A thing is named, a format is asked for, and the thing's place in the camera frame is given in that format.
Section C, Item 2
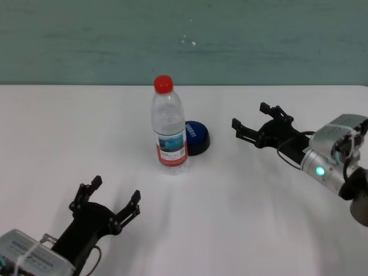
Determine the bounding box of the thin black left camera cable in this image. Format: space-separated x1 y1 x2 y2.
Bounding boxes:
85 246 103 274

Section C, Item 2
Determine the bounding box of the clear water bottle red cap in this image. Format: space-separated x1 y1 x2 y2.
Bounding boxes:
151 75 190 177

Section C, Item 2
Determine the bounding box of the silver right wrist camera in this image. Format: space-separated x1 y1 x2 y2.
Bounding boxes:
309 114 368 166

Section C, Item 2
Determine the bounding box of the thin black camera cable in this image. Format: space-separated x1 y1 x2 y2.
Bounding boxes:
276 131 316 170
85 246 103 274

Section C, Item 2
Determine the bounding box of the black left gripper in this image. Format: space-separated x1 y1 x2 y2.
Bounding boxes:
50 175 142 273

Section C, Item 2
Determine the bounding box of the thin black right camera cable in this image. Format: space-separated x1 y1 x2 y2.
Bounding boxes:
276 131 316 170

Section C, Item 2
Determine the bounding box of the white zip tie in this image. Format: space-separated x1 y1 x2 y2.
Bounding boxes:
14 240 41 275
343 125 359 162

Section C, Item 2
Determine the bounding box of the blue push button black base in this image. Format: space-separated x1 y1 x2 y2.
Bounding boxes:
185 120 211 157

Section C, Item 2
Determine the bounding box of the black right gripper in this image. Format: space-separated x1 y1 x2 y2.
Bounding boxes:
231 102 313 170

